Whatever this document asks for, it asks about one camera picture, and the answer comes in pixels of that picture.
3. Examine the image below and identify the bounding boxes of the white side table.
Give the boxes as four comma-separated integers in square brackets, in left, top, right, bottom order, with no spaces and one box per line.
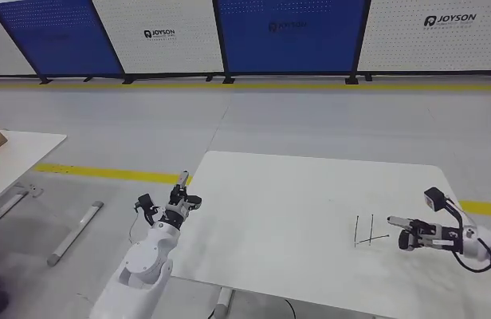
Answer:
[0,129,68,229]

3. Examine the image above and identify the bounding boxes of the thin grey cable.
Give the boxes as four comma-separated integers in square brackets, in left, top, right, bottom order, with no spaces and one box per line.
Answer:
[128,207,140,245]

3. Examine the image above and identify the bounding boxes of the grey table foot bar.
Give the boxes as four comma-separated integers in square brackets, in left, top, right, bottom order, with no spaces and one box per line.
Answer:
[46,200,105,268]

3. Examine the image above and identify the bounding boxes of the black floor cable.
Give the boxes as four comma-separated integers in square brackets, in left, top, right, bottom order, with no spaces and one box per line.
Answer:
[206,298,297,319]

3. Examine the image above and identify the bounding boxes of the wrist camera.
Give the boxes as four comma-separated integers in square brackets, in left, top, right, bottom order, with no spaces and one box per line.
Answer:
[423,186,466,254]
[134,193,162,227]

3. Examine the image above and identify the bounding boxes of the blue perforated partition panel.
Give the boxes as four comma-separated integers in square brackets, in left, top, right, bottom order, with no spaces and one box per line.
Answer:
[212,0,371,85]
[0,0,126,85]

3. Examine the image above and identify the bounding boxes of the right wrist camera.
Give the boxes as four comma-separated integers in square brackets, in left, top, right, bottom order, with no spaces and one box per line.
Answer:
[423,186,466,254]

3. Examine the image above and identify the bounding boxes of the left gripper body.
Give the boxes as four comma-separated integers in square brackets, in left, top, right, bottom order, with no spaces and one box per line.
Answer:
[159,195,193,231]

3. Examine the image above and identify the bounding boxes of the grey table leg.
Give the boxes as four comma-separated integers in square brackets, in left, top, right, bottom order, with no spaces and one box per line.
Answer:
[212,286,235,319]

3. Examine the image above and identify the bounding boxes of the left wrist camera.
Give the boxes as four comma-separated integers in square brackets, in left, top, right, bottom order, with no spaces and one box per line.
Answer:
[134,193,162,227]

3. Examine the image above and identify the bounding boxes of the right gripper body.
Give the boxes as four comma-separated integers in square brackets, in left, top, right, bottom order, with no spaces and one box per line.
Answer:
[418,223,465,254]

